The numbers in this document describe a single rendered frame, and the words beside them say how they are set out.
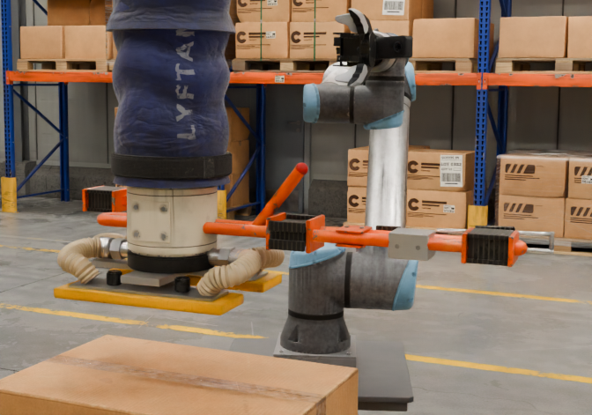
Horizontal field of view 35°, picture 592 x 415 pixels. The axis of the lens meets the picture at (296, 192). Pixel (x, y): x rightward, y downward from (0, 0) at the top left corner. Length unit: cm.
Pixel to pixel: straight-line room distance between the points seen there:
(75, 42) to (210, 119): 898
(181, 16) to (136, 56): 11
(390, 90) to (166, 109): 65
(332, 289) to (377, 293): 12
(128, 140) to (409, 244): 53
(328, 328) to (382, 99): 66
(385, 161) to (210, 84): 98
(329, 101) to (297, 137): 855
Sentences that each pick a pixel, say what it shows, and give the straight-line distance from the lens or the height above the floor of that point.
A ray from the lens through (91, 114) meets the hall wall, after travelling 1216.
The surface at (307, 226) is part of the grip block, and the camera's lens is 164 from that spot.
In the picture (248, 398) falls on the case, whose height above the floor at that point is 94.
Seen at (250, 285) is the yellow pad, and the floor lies 112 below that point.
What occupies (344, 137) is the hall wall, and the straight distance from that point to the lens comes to 1056.
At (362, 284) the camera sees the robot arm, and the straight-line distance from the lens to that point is 244.
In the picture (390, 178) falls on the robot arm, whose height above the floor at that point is 125.
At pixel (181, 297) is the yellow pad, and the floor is 113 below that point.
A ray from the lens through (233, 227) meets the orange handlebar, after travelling 171.
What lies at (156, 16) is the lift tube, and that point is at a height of 162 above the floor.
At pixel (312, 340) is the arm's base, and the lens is 247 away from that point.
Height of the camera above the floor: 151
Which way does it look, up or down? 7 degrees down
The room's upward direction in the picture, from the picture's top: 1 degrees clockwise
